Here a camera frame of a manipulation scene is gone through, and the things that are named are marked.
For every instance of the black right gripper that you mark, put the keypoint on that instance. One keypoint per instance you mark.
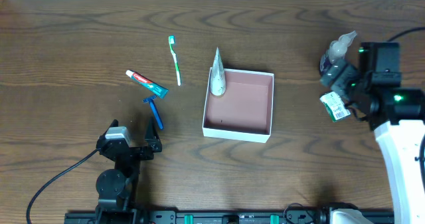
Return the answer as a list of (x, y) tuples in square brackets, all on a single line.
[(337, 78)]

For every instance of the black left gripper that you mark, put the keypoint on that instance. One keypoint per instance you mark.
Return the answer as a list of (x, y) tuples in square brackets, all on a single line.
[(133, 149)]

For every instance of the clear spray bottle blue liquid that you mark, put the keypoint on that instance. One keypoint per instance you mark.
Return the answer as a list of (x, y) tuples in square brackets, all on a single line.
[(336, 51)]

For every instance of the green white soap packet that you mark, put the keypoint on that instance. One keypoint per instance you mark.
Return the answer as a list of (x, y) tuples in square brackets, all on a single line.
[(335, 106)]

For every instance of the white shampoo tube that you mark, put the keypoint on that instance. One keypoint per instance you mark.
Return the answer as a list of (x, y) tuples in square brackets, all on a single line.
[(217, 78)]

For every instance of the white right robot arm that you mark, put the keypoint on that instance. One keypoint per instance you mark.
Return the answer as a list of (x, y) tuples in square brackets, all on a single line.
[(395, 116)]

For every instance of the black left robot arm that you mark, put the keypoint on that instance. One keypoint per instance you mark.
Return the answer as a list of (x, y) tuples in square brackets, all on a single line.
[(117, 187)]

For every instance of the blue disposable razor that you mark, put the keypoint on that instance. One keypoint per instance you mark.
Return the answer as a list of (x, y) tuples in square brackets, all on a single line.
[(150, 101)]

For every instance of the red green toothpaste tube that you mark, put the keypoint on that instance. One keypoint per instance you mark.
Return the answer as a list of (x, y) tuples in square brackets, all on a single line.
[(147, 83)]

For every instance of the green white toothbrush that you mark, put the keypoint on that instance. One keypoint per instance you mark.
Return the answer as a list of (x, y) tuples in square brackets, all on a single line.
[(171, 41)]

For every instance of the white cardboard box pink inside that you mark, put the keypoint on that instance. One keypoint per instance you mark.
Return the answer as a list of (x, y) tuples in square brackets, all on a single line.
[(245, 111)]

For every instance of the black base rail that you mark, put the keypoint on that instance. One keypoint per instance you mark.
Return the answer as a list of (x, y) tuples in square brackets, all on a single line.
[(173, 217)]

